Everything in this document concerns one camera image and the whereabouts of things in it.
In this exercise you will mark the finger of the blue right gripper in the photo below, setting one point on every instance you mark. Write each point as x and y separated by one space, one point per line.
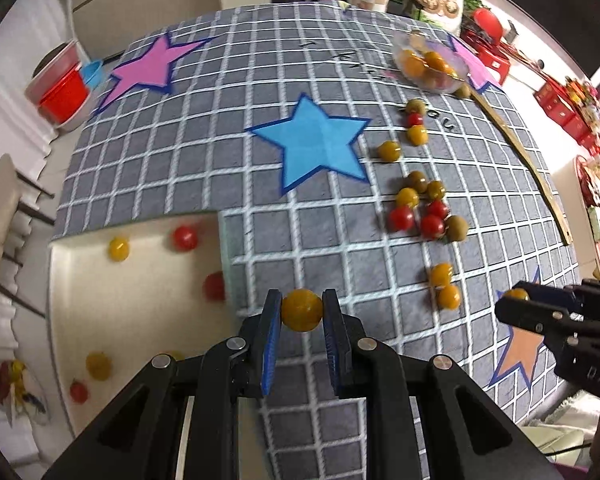
545 292
533 316

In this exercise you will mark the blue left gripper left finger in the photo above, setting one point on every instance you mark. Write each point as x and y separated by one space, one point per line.
267 340

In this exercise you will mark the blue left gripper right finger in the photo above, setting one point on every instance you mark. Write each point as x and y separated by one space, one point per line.
336 341

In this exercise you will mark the dark red tomato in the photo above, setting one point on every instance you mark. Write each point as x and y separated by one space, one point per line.
214 287

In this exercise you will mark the bright red tomato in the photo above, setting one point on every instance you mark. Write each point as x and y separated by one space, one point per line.
185 238

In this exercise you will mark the dark yellow tomato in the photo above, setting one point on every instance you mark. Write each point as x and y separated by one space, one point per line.
98 366

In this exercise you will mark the small red tomato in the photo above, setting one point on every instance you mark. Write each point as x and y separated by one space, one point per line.
78 392

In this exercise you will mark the orange paper star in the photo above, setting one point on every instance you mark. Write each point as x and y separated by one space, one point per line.
520 355

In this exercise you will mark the olive green large tomato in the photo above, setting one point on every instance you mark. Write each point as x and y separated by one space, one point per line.
456 228

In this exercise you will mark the white shallow box tray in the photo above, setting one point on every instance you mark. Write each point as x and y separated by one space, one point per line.
150 303

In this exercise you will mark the blue paper star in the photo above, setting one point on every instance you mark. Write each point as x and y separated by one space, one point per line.
310 140

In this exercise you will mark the clear plastic fruit bowl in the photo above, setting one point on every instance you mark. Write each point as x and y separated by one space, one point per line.
428 64

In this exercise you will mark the pink paper star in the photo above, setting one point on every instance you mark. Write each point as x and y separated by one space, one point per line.
152 70

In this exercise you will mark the flower bouquet on floor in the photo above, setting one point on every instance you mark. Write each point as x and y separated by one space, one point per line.
21 394

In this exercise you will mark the red plastic basin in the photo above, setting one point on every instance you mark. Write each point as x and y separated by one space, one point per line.
64 98

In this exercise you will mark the blue plastic basin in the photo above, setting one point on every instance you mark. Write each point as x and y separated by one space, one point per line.
92 74

